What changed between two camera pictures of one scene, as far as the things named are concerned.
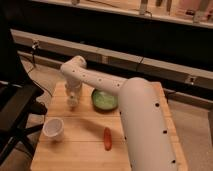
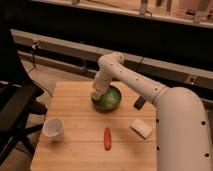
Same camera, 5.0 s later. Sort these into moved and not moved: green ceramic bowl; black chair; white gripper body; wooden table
Moved: white gripper body
Not moved: green ceramic bowl; black chair; wooden table
